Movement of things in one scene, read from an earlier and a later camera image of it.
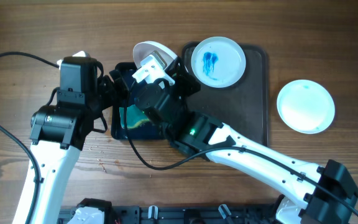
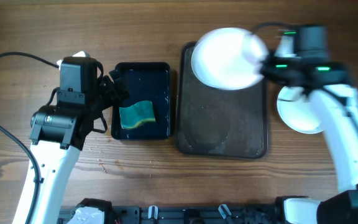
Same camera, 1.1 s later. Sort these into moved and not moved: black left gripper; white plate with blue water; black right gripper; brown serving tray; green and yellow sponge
Moved: black right gripper; white plate with blue water
Not moved: green and yellow sponge; brown serving tray; black left gripper
